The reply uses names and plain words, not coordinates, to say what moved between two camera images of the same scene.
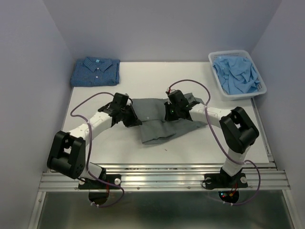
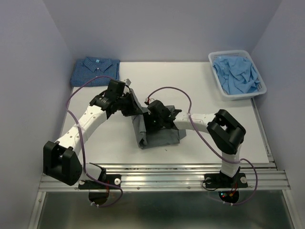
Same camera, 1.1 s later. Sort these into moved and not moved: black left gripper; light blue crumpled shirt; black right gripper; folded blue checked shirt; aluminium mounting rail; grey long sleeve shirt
Moved: black right gripper; grey long sleeve shirt; black left gripper
Not moved: folded blue checked shirt; light blue crumpled shirt; aluminium mounting rail
